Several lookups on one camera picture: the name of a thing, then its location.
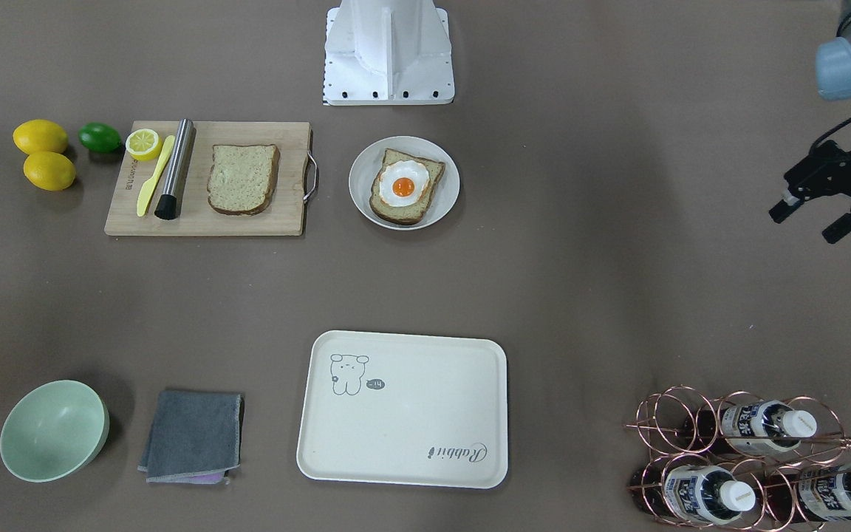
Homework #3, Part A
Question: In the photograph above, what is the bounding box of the steel muddler black tip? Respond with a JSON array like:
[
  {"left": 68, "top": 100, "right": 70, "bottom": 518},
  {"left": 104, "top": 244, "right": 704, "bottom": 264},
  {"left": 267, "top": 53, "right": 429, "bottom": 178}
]
[{"left": 154, "top": 118, "right": 196, "bottom": 221}]

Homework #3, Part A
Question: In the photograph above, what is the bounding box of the fried egg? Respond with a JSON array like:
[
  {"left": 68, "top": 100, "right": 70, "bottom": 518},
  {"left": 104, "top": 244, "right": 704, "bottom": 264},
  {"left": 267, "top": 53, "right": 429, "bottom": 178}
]
[{"left": 376, "top": 160, "right": 430, "bottom": 208}]

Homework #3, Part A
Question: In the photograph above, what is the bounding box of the green lime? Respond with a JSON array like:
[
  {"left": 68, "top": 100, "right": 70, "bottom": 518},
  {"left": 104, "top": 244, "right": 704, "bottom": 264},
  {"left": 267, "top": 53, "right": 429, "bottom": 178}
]
[{"left": 78, "top": 122, "right": 123, "bottom": 154}]

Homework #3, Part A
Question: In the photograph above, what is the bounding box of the mint green bowl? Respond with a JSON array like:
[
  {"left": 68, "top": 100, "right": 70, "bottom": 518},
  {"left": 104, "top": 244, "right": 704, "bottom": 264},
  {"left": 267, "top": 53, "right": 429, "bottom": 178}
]
[{"left": 0, "top": 380, "right": 109, "bottom": 482}]

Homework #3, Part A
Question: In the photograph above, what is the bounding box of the yellow lemon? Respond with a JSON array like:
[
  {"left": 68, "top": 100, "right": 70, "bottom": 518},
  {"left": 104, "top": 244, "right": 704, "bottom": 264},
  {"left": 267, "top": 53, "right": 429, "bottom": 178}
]
[
  {"left": 23, "top": 151, "right": 75, "bottom": 191},
  {"left": 13, "top": 119, "right": 69, "bottom": 154}
]

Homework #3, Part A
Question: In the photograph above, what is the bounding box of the bread slice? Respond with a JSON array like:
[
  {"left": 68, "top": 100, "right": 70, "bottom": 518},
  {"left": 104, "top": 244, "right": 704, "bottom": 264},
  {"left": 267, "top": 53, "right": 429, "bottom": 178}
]
[
  {"left": 207, "top": 144, "right": 280, "bottom": 216},
  {"left": 369, "top": 148, "right": 445, "bottom": 225}
]

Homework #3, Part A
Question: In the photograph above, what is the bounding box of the yellow lemon upper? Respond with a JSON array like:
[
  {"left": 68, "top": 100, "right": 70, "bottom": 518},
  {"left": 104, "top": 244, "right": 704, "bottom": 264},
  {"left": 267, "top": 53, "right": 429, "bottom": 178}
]
[{"left": 13, "top": 119, "right": 69, "bottom": 154}]

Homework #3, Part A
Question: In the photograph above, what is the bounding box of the white round plate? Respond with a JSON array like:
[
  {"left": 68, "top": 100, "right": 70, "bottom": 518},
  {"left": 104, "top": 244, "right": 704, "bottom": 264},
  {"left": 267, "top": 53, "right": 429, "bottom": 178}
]
[{"left": 348, "top": 136, "right": 460, "bottom": 231}]

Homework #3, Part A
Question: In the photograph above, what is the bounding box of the yellow lemon lower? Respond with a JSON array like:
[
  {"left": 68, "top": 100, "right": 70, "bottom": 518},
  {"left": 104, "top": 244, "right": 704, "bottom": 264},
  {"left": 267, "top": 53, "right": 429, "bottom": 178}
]
[{"left": 23, "top": 151, "right": 75, "bottom": 191}]

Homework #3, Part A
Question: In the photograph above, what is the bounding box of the yellow plastic knife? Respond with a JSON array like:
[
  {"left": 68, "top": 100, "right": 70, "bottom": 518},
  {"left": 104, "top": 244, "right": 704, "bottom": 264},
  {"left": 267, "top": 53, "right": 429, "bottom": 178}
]
[{"left": 136, "top": 135, "right": 175, "bottom": 216}]

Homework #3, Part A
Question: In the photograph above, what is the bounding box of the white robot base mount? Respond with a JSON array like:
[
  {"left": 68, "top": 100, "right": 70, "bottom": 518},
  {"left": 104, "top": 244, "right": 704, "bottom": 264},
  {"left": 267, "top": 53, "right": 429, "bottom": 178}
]
[{"left": 322, "top": 1, "right": 456, "bottom": 106}]

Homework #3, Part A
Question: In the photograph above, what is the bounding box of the tea bottle upper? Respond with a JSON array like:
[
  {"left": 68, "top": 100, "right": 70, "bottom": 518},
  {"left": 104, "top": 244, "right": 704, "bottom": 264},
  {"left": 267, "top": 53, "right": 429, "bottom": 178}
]
[{"left": 678, "top": 400, "right": 818, "bottom": 457}]

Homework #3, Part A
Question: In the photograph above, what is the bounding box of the tea bottle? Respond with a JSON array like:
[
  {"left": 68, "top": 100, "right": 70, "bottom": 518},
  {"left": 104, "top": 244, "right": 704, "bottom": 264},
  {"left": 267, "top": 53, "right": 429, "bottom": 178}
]
[
  {"left": 764, "top": 465, "right": 851, "bottom": 523},
  {"left": 678, "top": 400, "right": 818, "bottom": 457},
  {"left": 628, "top": 465, "right": 756, "bottom": 525}
]

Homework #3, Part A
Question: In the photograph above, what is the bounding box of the bamboo cutting board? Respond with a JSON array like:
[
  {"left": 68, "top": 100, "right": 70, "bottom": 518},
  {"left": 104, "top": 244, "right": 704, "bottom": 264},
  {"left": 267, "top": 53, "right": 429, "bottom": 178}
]
[{"left": 105, "top": 120, "right": 316, "bottom": 236}]

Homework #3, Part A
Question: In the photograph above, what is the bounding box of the grey folded cloth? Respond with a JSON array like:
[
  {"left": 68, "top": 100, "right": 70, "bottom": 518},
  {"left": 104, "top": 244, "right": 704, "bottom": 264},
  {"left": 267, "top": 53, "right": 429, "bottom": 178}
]
[{"left": 137, "top": 389, "right": 244, "bottom": 485}]

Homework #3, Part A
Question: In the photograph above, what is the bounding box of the half lemon slice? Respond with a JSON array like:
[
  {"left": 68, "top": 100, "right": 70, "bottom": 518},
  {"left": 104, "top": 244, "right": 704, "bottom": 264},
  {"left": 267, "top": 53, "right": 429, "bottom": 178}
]
[{"left": 125, "top": 128, "right": 163, "bottom": 162}]

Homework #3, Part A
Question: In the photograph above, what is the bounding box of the cream rabbit tray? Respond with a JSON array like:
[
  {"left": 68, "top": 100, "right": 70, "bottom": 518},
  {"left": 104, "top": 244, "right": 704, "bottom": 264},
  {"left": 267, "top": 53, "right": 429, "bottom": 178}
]
[{"left": 296, "top": 330, "right": 509, "bottom": 489}]

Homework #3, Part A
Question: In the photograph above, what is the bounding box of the copper wire bottle rack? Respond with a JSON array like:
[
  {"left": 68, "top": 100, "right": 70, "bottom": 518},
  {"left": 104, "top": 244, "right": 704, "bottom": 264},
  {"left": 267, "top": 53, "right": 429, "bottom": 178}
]
[{"left": 626, "top": 385, "right": 851, "bottom": 531}]

